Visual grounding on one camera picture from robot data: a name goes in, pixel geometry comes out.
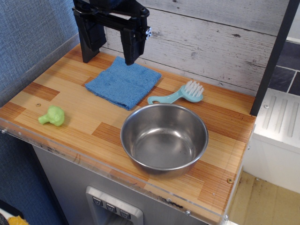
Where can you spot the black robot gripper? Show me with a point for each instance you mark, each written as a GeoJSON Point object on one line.
{"type": "Point", "coordinates": [127, 16]}

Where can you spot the green toy broccoli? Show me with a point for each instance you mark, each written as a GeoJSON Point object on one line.
{"type": "Point", "coordinates": [55, 115]}

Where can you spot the stainless steel bowl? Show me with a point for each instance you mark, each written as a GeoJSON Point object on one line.
{"type": "Point", "coordinates": [164, 140]}

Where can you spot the blue folded cloth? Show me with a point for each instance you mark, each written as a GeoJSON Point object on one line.
{"type": "Point", "coordinates": [123, 85]}

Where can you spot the teal dish brush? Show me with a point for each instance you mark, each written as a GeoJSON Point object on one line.
{"type": "Point", "coordinates": [192, 91]}

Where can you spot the silver dispenser button panel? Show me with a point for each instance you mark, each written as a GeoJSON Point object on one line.
{"type": "Point", "coordinates": [109, 210]}

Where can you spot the white ribbed cabinet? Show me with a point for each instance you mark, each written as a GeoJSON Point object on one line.
{"type": "Point", "coordinates": [273, 152]}

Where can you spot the yellow object bottom left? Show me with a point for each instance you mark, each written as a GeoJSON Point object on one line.
{"type": "Point", "coordinates": [17, 221]}

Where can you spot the black left shelf post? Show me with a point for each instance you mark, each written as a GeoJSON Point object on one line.
{"type": "Point", "coordinates": [88, 54]}

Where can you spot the black shelf post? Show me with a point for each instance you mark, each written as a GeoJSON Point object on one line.
{"type": "Point", "coordinates": [276, 51]}
{"type": "Point", "coordinates": [88, 54]}

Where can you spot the black right shelf post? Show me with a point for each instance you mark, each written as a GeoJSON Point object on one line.
{"type": "Point", "coordinates": [276, 51]}

